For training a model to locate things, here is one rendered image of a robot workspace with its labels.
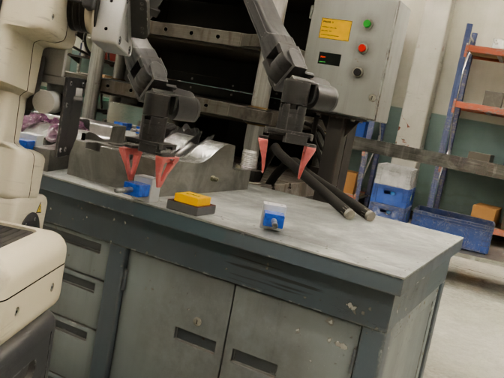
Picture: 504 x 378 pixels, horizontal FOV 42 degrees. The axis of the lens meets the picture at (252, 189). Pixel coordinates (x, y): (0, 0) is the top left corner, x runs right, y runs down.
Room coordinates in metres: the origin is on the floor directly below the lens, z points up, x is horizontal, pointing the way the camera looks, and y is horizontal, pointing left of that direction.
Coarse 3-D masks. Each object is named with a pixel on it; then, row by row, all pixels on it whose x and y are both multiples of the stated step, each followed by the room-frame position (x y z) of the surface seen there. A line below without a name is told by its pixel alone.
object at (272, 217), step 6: (264, 204) 1.38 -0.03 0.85; (270, 204) 1.38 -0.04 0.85; (276, 204) 1.40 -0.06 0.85; (282, 204) 1.42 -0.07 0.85; (264, 210) 1.38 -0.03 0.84; (270, 210) 1.38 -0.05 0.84; (276, 210) 1.38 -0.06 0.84; (282, 210) 1.38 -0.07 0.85; (264, 216) 1.34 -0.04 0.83; (270, 216) 1.34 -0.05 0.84; (276, 216) 1.34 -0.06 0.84; (282, 216) 1.34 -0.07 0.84; (264, 222) 1.34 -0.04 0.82; (270, 222) 1.34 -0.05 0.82; (276, 222) 1.30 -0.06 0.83; (282, 222) 1.34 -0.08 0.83; (264, 228) 1.38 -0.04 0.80; (270, 228) 1.38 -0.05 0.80; (276, 228) 1.29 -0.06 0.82; (282, 228) 1.34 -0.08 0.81
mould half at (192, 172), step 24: (120, 144) 1.75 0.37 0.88; (216, 144) 1.78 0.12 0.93; (72, 168) 1.60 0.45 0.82; (96, 168) 1.57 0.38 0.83; (120, 168) 1.54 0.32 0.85; (144, 168) 1.51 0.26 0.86; (192, 168) 1.64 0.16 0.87; (216, 168) 1.75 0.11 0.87; (240, 168) 1.93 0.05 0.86; (168, 192) 1.56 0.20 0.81
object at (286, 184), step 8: (240, 160) 2.95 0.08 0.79; (256, 168) 2.76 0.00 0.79; (272, 168) 2.88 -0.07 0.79; (264, 176) 2.50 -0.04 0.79; (280, 176) 2.61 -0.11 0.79; (288, 176) 2.66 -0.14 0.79; (296, 176) 2.72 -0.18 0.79; (256, 184) 2.21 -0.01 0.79; (264, 184) 2.25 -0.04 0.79; (280, 184) 2.36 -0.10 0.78; (288, 184) 2.42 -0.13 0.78; (296, 184) 2.49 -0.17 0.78; (304, 184) 2.57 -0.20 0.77; (288, 192) 2.43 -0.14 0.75; (296, 192) 2.51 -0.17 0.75; (304, 192) 2.59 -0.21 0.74; (312, 192) 2.66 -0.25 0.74
